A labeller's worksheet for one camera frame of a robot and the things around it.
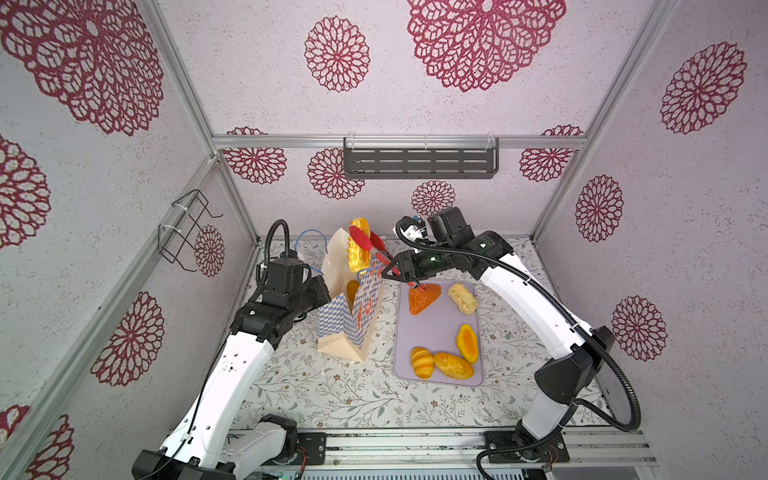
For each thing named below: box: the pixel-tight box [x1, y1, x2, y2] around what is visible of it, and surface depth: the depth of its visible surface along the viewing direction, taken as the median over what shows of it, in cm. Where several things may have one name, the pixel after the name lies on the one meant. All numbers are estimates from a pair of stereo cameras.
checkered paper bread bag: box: [317, 227, 385, 363], surface depth 82 cm
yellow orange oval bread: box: [456, 324, 479, 364], surface depth 91 cm
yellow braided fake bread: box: [347, 217, 371, 273], surface depth 75 cm
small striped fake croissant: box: [411, 346, 434, 379], surface depth 87 cm
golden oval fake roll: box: [433, 352, 475, 380], surface depth 85 cm
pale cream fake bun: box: [447, 283, 479, 316], surface depth 99 cm
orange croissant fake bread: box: [409, 283, 442, 315], surface depth 101 cm
